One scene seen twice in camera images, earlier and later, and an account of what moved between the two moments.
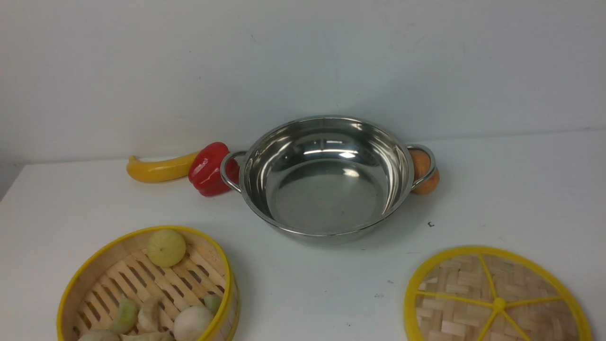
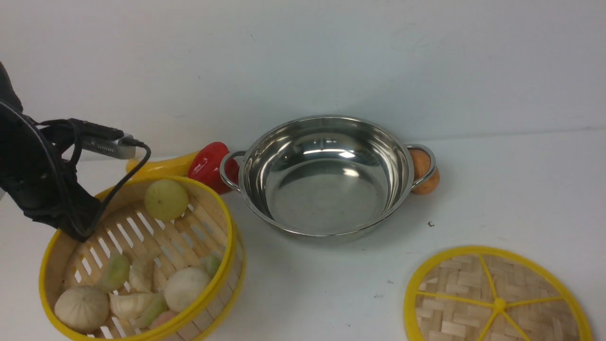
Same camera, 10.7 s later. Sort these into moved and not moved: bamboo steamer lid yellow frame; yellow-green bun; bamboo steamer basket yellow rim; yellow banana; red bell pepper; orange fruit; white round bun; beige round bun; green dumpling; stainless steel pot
Moved: white round bun; bamboo steamer basket yellow rim; yellow-green bun; beige round bun; green dumpling
Not moved: red bell pepper; orange fruit; yellow banana; stainless steel pot; bamboo steamer lid yellow frame
